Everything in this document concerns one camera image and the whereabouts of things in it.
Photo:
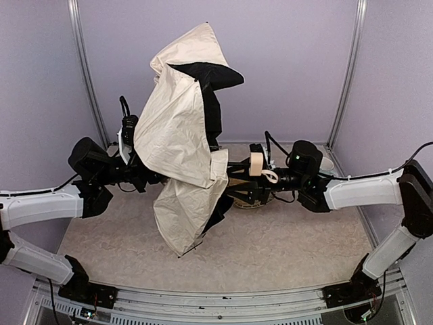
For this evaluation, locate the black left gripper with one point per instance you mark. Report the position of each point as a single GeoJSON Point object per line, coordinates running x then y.
{"type": "Point", "coordinates": [141, 174]}

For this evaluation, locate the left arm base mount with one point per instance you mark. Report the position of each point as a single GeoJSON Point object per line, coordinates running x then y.
{"type": "Point", "coordinates": [81, 290]}

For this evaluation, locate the beige folding umbrella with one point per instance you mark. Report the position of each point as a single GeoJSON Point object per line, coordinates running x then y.
{"type": "Point", "coordinates": [176, 137]}

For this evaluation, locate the left aluminium corner post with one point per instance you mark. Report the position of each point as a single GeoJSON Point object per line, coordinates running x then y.
{"type": "Point", "coordinates": [77, 31]}

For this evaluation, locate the aluminium front rail frame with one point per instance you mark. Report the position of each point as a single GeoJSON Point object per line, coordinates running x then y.
{"type": "Point", "coordinates": [308, 305]}

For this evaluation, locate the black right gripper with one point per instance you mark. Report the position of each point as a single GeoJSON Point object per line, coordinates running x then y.
{"type": "Point", "coordinates": [252, 183]}

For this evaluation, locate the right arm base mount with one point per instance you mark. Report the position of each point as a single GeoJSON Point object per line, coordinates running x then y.
{"type": "Point", "coordinates": [358, 288]}

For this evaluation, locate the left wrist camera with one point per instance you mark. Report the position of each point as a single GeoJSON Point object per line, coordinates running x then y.
{"type": "Point", "coordinates": [126, 136]}

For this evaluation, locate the right aluminium corner post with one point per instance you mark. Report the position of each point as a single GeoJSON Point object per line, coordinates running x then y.
{"type": "Point", "coordinates": [349, 72]}

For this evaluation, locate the aluminium corner post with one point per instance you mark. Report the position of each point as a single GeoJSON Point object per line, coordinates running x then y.
{"type": "Point", "coordinates": [77, 31]}
{"type": "Point", "coordinates": [349, 72]}

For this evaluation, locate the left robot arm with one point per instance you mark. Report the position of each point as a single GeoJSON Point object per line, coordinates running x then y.
{"type": "Point", "coordinates": [85, 195]}

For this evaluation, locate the woven bamboo tray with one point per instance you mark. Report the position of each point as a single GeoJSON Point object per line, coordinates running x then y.
{"type": "Point", "coordinates": [244, 203]}

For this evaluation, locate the light blue ceramic mug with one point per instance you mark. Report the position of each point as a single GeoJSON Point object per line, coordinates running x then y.
{"type": "Point", "coordinates": [327, 167]}

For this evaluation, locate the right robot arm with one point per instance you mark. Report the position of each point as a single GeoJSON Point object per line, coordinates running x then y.
{"type": "Point", "coordinates": [407, 185]}

